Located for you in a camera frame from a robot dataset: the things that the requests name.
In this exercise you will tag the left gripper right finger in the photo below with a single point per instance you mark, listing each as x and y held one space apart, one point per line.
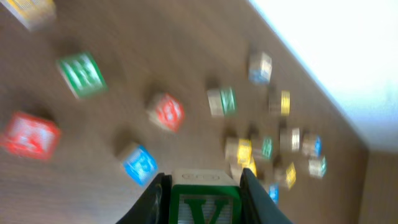
257 206

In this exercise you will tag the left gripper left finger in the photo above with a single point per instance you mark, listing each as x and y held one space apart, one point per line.
153 206

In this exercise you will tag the blue block letter P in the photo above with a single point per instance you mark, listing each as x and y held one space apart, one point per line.
138 163

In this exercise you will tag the green block letter V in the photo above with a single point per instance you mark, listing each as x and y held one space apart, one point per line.
204 196

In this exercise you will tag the blue block letter E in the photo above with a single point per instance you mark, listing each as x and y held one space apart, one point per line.
273 192

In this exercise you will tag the yellow block cluster middle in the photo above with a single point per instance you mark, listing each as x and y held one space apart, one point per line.
237 169

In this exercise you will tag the yellow block cluster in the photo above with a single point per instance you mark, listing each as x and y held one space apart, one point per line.
237 169
238 150

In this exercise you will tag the yellow block cluster left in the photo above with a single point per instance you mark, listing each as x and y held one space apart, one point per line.
238 150

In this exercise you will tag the green block letter R right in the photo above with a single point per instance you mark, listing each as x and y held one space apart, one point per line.
262 148

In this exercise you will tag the green block letter r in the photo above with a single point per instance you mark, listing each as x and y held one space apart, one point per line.
82 74
262 148

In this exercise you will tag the green block letter J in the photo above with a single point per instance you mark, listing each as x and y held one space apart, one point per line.
317 167

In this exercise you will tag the wood block blue D side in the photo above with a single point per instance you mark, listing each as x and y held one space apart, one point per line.
290 139

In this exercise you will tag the blue block letter X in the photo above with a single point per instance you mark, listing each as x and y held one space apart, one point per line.
311 145

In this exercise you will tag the red block letter O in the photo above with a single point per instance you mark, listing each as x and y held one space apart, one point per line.
166 112

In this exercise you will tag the yellow block top right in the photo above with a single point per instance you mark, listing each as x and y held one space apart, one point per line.
279 103

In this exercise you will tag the green block letter Z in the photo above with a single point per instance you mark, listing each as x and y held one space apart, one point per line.
222 101

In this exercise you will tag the wood block blue side top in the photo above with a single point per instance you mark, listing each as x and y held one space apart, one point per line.
260 68

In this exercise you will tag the red block letter A lower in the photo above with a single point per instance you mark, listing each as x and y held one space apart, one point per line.
30 136

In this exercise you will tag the green block letter R left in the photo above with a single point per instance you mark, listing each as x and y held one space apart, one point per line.
82 74

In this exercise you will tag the yellow block upper left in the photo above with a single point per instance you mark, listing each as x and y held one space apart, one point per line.
32 14

